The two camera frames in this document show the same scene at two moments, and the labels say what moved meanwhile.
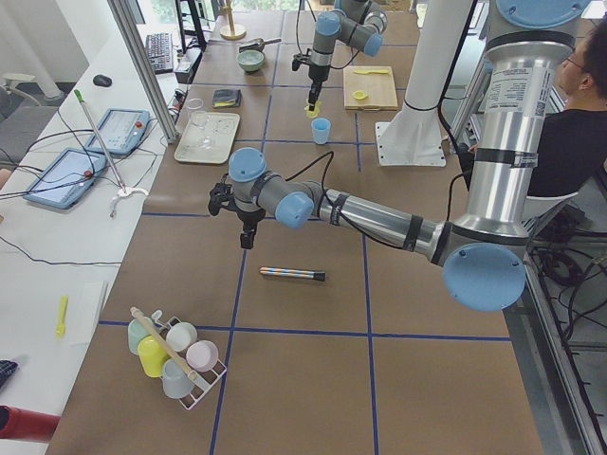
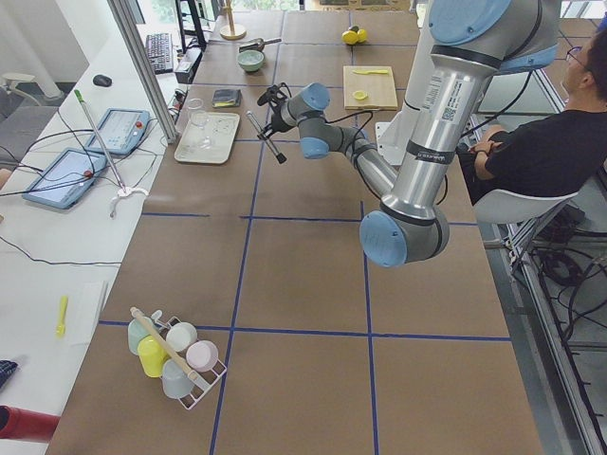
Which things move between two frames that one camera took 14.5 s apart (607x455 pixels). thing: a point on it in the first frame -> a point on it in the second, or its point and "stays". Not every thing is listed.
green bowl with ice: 250,60 stays
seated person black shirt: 572,151 stays
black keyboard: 159,49 stays
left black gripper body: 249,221 -> 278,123
